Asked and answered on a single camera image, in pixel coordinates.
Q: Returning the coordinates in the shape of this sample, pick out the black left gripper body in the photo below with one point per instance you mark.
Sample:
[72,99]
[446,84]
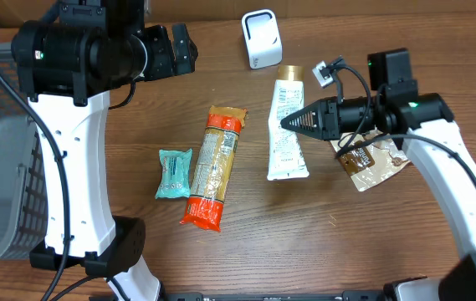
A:
[158,64]

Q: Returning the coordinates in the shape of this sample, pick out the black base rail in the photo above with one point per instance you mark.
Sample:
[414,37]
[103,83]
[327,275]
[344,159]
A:
[348,295]

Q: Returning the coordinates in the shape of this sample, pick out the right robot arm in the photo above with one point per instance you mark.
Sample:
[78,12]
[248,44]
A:
[423,127]

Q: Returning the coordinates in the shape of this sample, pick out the teal wet wipes pack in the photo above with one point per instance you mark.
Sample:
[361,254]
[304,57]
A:
[175,166]

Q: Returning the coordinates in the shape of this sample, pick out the grey plastic mesh basket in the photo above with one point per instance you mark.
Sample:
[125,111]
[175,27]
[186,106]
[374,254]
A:
[23,201]

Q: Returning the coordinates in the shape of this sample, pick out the beige bread snack pouch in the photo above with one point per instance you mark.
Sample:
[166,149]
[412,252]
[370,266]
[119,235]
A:
[370,166]

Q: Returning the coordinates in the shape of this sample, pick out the white barcode scanner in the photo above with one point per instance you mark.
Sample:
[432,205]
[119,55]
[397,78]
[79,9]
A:
[262,38]

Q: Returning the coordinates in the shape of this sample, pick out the orange spaghetti packet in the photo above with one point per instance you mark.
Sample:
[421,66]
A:
[205,204]

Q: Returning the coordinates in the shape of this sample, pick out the white cream tube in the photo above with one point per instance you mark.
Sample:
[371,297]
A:
[286,160]

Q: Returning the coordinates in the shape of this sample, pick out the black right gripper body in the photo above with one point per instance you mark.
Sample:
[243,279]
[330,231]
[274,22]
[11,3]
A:
[337,117]

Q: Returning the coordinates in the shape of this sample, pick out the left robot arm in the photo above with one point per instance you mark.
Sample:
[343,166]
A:
[67,69]

